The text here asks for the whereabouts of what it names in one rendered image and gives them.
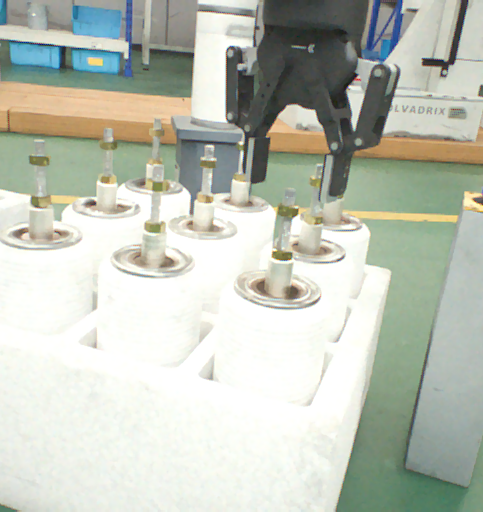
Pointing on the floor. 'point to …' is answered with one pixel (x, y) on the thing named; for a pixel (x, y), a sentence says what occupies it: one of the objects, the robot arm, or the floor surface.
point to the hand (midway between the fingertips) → (292, 175)
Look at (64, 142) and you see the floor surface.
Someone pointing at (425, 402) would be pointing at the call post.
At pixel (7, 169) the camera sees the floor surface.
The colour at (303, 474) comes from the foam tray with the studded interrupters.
